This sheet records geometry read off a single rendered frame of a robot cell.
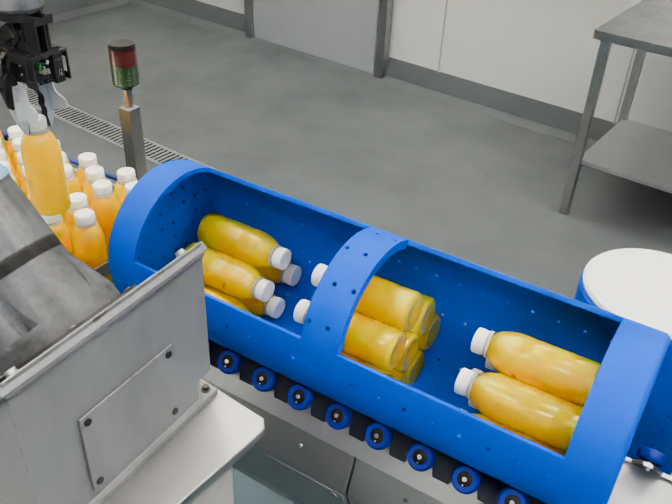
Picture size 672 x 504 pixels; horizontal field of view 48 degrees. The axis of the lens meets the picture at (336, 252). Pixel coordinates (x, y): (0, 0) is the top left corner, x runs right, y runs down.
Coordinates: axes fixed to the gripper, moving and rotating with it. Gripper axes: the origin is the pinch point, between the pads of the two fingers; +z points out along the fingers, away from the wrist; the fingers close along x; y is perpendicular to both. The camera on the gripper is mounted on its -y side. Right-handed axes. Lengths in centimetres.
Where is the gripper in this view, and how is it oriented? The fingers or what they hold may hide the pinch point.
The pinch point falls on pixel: (35, 122)
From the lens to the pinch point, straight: 141.6
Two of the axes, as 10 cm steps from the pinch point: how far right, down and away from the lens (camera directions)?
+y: 8.5, 3.3, -4.2
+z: -0.4, 8.3, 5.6
